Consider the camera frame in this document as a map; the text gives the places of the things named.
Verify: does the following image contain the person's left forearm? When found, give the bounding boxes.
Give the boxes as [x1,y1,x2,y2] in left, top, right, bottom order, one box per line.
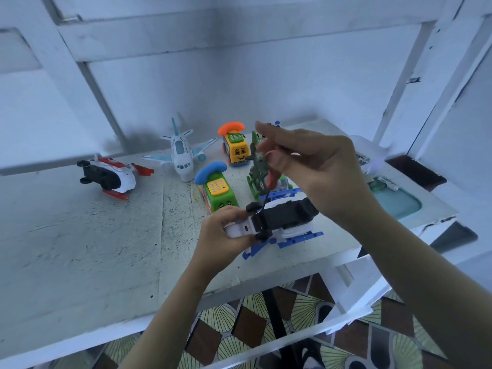
[119,269,216,369]

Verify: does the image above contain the red white toy vehicle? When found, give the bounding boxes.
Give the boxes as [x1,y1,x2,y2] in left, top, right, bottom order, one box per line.
[76,154,155,201]

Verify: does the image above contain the white toy airplane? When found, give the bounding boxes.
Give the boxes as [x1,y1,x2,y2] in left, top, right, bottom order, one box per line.
[140,116,218,183]

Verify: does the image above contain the person's right hand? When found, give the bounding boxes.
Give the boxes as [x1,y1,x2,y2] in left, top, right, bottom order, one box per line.
[254,122,385,228]

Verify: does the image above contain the dark green toy helicopter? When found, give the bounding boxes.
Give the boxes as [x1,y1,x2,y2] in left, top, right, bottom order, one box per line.
[246,131,293,200]

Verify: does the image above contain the grey storage box lid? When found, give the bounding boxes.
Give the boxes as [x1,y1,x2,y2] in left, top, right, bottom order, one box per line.
[432,221,479,254]

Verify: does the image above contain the green orange toy car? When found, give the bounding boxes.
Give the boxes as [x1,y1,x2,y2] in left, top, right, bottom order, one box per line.
[194,160,241,216]

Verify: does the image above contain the white blue toy vehicle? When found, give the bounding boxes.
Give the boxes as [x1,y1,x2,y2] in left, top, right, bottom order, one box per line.
[224,188,325,261]

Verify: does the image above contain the yellow orange toy car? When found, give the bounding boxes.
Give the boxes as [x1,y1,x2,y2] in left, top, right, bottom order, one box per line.
[217,121,253,168]

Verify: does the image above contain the white wooden table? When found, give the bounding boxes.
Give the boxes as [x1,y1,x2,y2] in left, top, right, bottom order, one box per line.
[0,119,460,369]

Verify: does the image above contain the dark brown storage box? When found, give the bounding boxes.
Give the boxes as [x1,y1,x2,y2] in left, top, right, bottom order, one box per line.
[384,153,448,193]

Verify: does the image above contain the red screwdriver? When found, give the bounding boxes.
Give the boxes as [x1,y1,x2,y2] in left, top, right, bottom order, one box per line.
[265,150,284,193]

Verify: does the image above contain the person's left hand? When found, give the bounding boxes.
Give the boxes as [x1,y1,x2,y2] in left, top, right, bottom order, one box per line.
[186,206,258,283]

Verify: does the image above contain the teal container lid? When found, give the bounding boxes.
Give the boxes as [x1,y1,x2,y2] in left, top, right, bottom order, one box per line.
[369,176,424,221]

